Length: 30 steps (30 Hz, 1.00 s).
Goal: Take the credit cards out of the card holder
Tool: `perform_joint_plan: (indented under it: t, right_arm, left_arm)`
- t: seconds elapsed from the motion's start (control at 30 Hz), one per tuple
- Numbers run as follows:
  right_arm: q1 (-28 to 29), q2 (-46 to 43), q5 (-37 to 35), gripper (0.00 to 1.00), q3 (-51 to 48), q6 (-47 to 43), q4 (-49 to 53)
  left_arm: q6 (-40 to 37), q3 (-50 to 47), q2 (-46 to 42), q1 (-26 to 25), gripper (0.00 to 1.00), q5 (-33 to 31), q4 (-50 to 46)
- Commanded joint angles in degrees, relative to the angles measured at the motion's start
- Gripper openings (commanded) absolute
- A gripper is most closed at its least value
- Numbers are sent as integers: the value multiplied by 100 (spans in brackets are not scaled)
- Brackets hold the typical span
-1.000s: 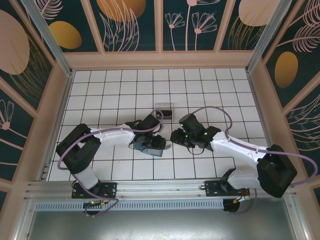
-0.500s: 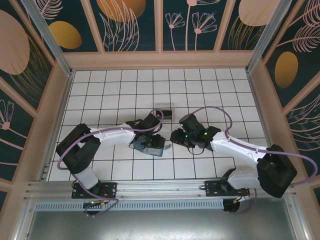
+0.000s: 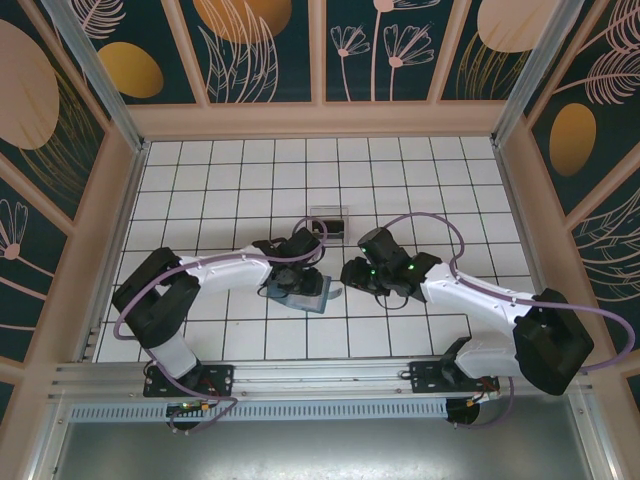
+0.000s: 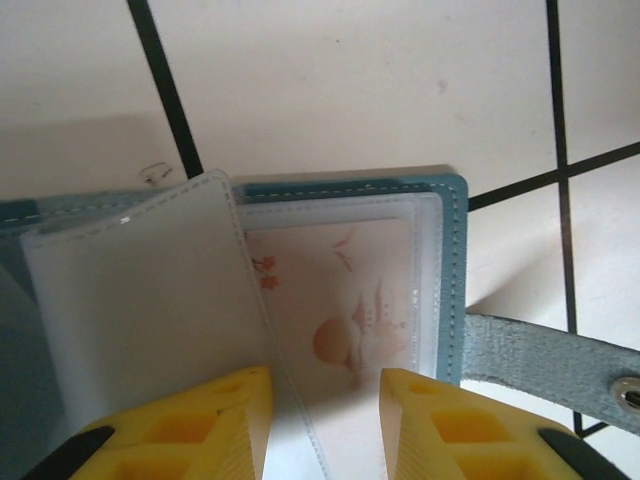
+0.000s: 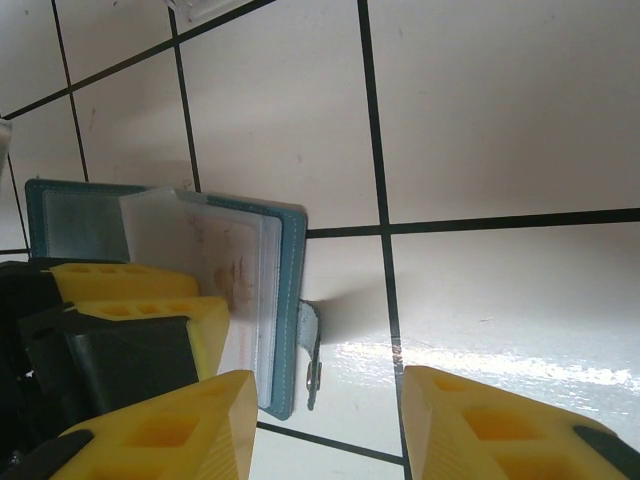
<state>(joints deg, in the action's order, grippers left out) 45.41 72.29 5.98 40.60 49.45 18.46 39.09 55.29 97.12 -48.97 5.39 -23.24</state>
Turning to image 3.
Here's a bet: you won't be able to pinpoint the dark grey credit card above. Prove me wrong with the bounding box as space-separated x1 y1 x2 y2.
312 217 346 237

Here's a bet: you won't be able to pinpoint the clear plastic card box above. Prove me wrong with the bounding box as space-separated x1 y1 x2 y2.
308 204 350 245

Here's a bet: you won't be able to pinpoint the dark panel, pink flowers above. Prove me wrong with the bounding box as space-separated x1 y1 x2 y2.
324 0 464 105

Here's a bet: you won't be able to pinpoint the dark panel, gold circle, leaves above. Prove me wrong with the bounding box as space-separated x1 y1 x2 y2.
177 0 321 105

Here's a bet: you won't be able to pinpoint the dark panel, beige circle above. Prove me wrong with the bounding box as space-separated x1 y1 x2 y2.
438 0 541 103

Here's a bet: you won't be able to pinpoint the dark panel, small gold oval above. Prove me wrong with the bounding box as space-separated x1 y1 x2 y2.
74 0 210 106

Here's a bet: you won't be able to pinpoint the dark panel, pink fern leaves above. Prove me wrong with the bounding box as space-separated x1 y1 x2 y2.
569 182 640 357

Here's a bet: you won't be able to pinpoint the dark panel, upright gold oval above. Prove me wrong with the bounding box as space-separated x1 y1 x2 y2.
528 47 640 217

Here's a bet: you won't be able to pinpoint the dark panel, single pink flower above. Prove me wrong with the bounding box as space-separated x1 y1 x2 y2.
0 172 70 360

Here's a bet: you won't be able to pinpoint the dark panel, large beige oval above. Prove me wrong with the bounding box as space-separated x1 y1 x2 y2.
0 0 112 224

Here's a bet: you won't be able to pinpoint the dark panel, pink leaf sprays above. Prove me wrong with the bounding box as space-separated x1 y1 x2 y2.
519 0 640 119

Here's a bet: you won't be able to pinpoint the thin black right gripper cable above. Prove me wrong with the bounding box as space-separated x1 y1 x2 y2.
372 292 409 310

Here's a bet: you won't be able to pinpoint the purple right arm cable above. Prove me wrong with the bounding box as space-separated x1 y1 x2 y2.
382 212 637 431

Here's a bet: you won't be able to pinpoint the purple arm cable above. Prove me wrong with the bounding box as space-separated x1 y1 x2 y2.
382 212 637 431
113 215 330 435

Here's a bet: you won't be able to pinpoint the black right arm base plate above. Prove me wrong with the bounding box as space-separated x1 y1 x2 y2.
408 359 501 397

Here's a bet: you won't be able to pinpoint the aluminium mounting rail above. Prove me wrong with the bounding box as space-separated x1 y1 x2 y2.
47 360 599 401

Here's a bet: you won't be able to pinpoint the aluminium side rail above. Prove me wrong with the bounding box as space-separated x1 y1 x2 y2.
74 142 151 365
493 142 569 354

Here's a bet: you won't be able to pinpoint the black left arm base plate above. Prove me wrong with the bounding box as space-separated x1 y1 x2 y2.
143 363 236 399

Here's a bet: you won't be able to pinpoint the slotted grey cable duct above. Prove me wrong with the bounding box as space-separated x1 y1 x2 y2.
67 399 450 422

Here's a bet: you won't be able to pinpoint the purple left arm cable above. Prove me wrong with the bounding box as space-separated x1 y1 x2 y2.
113 215 330 435

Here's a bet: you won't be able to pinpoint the aluminium corner post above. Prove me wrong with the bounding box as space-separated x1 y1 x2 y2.
489 0 597 147
42 0 151 156

